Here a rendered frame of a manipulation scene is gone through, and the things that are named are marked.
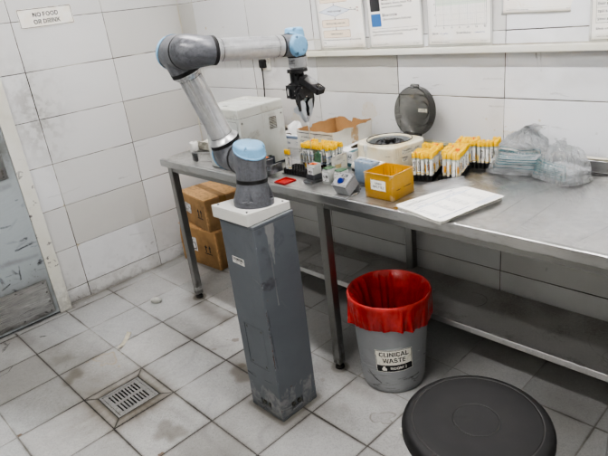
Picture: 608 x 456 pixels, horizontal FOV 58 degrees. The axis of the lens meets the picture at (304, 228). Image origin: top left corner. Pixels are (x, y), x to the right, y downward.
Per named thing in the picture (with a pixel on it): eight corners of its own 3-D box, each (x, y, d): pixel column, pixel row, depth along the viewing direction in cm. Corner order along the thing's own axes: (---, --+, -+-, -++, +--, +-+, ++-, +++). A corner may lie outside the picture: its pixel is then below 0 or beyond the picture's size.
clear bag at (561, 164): (524, 175, 211) (526, 140, 206) (561, 167, 216) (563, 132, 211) (564, 190, 193) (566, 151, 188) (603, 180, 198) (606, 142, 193)
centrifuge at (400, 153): (345, 170, 245) (342, 143, 240) (393, 154, 260) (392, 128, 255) (382, 180, 226) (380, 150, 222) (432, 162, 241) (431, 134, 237)
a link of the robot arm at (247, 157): (245, 184, 195) (242, 145, 191) (227, 177, 206) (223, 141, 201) (274, 177, 201) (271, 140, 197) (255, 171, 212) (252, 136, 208)
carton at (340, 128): (298, 158, 272) (294, 128, 266) (337, 144, 289) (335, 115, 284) (335, 165, 255) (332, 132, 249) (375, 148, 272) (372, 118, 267)
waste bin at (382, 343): (335, 376, 251) (325, 291, 234) (384, 339, 274) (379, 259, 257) (403, 413, 225) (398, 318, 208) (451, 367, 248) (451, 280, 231)
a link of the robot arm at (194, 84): (237, 180, 207) (161, 43, 179) (219, 174, 218) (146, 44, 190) (261, 163, 211) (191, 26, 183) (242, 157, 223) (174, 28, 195)
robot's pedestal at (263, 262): (283, 422, 228) (251, 227, 195) (252, 402, 242) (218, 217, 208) (317, 396, 240) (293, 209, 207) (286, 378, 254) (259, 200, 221)
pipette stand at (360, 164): (353, 185, 225) (351, 161, 221) (365, 179, 229) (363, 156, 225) (370, 188, 218) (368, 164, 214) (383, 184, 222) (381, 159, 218)
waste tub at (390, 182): (365, 196, 210) (363, 171, 207) (386, 186, 219) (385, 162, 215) (393, 203, 201) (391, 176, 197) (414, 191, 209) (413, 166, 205)
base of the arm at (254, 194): (245, 212, 196) (242, 185, 193) (227, 203, 209) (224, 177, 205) (281, 204, 204) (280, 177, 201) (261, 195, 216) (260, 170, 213)
